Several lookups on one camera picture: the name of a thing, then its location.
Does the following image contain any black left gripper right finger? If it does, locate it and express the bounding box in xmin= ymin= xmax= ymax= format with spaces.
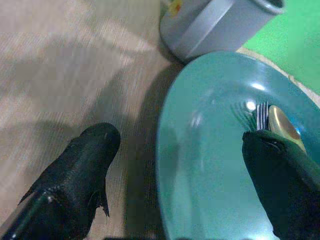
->
xmin=241 ymin=130 xmax=320 ymax=240

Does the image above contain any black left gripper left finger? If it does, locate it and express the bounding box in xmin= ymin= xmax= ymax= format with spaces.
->
xmin=0 ymin=122 xmax=122 ymax=240

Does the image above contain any gold metal spoon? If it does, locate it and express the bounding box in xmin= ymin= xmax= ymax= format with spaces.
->
xmin=267 ymin=104 xmax=307 ymax=153

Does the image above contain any silver metal fork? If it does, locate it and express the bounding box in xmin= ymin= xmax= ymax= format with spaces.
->
xmin=255 ymin=101 xmax=270 ymax=132

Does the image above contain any teal round plate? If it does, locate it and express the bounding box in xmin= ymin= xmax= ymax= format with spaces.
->
xmin=155 ymin=50 xmax=320 ymax=240

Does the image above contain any green placemat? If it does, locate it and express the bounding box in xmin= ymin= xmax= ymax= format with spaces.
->
xmin=241 ymin=0 xmax=320 ymax=96

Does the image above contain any grey ceramic mug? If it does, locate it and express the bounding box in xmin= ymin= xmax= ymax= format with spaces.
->
xmin=159 ymin=0 xmax=286 ymax=63

